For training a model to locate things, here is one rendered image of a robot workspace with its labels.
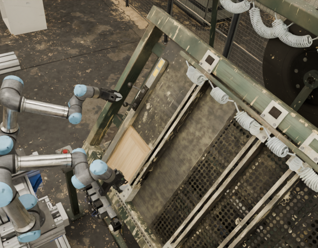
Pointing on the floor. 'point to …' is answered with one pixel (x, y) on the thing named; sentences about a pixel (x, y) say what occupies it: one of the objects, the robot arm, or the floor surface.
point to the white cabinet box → (23, 15)
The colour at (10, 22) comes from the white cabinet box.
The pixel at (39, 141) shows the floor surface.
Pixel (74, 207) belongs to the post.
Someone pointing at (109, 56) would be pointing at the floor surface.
